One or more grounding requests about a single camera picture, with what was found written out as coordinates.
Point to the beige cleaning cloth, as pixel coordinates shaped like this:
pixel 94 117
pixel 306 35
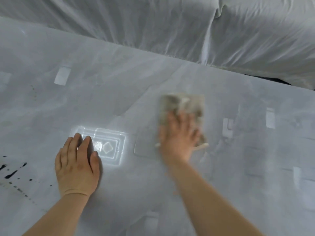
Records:
pixel 172 103

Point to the person's right forearm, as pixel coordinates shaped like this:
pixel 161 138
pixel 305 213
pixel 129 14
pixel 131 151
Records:
pixel 211 206

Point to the sofa with white cover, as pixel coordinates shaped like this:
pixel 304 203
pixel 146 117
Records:
pixel 197 27

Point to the person's left forearm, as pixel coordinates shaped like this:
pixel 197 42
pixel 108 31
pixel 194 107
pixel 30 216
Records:
pixel 59 216

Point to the grey marble table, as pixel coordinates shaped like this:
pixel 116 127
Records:
pixel 123 83

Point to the person's right hand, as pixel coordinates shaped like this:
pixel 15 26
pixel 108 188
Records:
pixel 178 140

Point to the person's left hand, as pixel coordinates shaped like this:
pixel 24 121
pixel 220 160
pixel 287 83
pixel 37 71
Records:
pixel 76 169

